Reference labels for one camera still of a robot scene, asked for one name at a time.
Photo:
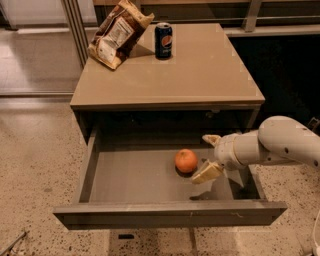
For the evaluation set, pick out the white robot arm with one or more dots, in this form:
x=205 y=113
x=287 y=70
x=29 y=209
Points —
x=279 y=140

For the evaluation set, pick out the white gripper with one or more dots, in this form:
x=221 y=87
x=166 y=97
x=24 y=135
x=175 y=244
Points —
x=226 y=152

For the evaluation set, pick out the orange fruit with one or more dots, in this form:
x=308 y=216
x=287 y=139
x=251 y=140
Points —
x=186 y=161

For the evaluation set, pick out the blue Pepsi soda can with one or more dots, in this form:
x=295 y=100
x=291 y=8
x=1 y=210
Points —
x=163 y=40

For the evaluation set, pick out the open grey top drawer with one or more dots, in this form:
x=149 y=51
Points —
x=129 y=181

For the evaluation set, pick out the metal rod on floor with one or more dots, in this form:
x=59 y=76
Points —
x=8 y=249

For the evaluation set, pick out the grey cabinet with counter top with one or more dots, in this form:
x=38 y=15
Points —
x=205 y=72

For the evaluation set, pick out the metal railing frame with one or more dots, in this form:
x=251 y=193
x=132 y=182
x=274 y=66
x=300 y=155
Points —
x=238 y=17

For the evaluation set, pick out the brown chip bag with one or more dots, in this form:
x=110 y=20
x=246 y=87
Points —
x=118 y=34

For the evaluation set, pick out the grey object on floor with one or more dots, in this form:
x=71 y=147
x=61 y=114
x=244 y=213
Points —
x=314 y=125

